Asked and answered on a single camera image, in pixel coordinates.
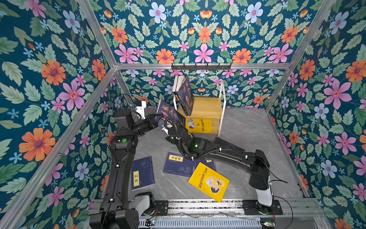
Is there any navy book middle right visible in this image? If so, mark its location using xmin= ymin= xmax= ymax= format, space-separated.
xmin=194 ymin=159 xmax=216 ymax=171

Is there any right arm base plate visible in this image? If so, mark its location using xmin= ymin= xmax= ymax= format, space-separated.
xmin=242 ymin=200 xmax=283 ymax=216

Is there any black wall hook rail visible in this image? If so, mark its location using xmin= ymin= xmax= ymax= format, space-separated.
xmin=171 ymin=63 xmax=232 ymax=71

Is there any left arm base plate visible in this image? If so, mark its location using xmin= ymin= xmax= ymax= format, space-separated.
xmin=143 ymin=200 xmax=169 ymax=217

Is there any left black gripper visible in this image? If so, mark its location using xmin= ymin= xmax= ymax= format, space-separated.
xmin=128 ymin=114 xmax=163 ymax=138

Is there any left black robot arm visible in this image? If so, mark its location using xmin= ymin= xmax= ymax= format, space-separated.
xmin=89 ymin=109 xmax=162 ymax=229

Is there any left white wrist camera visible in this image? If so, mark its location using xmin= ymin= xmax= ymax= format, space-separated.
xmin=135 ymin=100 xmax=147 ymax=119

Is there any yellow book on shelf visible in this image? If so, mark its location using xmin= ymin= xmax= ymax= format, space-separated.
xmin=185 ymin=118 xmax=219 ymax=135

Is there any dark wolf cover book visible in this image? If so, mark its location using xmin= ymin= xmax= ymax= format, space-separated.
xmin=214 ymin=137 xmax=245 ymax=152

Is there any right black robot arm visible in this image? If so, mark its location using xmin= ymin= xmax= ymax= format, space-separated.
xmin=164 ymin=117 xmax=274 ymax=207

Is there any navy book lower left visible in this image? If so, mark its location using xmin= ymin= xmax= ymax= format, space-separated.
xmin=163 ymin=152 xmax=194 ymax=177

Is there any black book gold title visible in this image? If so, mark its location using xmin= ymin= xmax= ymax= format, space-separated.
xmin=173 ymin=75 xmax=185 ymax=98

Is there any navy book far left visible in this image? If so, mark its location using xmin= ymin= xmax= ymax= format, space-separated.
xmin=131 ymin=156 xmax=155 ymax=190

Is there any white wooden book shelf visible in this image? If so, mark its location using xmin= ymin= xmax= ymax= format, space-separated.
xmin=173 ymin=83 xmax=226 ymax=136

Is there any purple old man book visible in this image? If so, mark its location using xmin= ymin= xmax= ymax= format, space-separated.
xmin=175 ymin=76 xmax=194 ymax=116
xmin=155 ymin=99 xmax=185 ymax=125

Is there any aluminium front rail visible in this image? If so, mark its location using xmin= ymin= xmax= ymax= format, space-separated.
xmin=138 ymin=197 xmax=332 ymax=229

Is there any navy book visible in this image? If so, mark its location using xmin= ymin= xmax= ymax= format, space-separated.
xmin=163 ymin=152 xmax=194 ymax=177
xmin=131 ymin=156 xmax=155 ymax=190
xmin=194 ymin=159 xmax=216 ymax=171

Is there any yellow book on floor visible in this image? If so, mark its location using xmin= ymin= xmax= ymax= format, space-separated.
xmin=188 ymin=162 xmax=230 ymax=203

